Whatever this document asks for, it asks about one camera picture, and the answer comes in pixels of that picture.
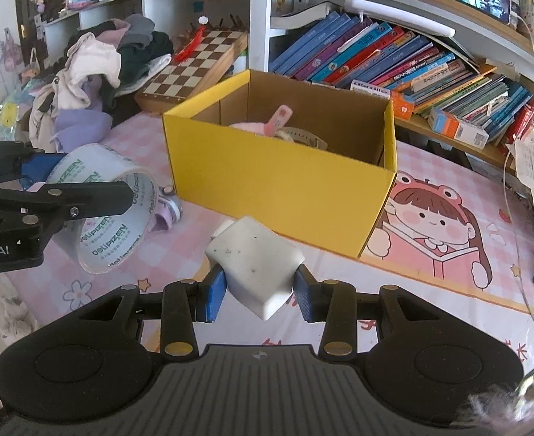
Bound pink cartoon table mat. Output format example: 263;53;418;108
7;113;534;370

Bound wooden chess board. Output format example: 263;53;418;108
135;29;248;113

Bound orange white usmile box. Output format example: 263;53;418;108
390;90;415;121

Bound red tassel ornament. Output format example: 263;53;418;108
171;16;209;65

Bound pink plush paw toy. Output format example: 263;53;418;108
231;122;268;136

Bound purple small toy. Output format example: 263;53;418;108
150;185;183;232

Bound small white charger plug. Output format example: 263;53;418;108
211;218;235;240

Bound white large power adapter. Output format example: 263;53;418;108
205;215;304;321

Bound yellow cardboard box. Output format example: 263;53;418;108
163;71;398;258

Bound white charging cable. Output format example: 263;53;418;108
500;13;534;328

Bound pile of clothes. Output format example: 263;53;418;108
29;14;174;154

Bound pink utility knife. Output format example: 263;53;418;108
264;104;293;137

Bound orange white box right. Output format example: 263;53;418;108
428;108;489;150

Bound clear packing tape roll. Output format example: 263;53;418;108
23;144;159;275

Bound row of leaning books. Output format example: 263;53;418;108
268;2;534;143

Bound cream pikachu wrist watch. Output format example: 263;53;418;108
275;127;328;151

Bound white shelf upright post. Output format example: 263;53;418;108
248;0;272;72

